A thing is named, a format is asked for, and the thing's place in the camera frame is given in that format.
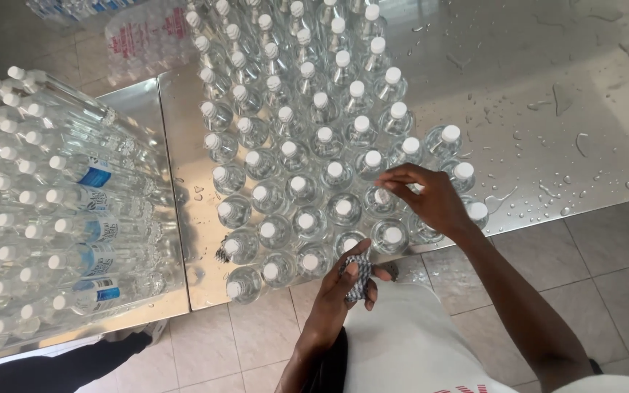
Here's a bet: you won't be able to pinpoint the heap of lying water bottles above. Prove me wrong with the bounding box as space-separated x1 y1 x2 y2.
0 65 185 351

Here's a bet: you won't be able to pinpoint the person's black garment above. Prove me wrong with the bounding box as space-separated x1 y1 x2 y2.
302 326 349 393

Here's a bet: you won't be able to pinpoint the bundle of patterned cap seals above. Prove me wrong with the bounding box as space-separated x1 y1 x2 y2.
344 248 374 304

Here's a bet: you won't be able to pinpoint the cluster of upright water bottles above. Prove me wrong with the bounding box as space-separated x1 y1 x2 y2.
183 0 491 306

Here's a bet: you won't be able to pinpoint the person's white shirt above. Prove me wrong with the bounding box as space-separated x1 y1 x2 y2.
342 281 629 393

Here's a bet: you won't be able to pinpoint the person's right hand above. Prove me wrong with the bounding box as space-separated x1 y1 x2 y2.
375 163 477 242

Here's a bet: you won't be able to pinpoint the shrink-wrapped bottle pack blue labels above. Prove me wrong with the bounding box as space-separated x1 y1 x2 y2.
25 0 147 24

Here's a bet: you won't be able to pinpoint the person's left hand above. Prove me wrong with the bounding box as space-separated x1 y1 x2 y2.
299 238 395 351

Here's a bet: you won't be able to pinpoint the single clear plastic bottle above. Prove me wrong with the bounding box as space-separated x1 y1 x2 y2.
363 183 403 220

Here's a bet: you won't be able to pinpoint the shrink-wrapped bottle pack red print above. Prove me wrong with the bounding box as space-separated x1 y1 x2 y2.
104 4 199 86

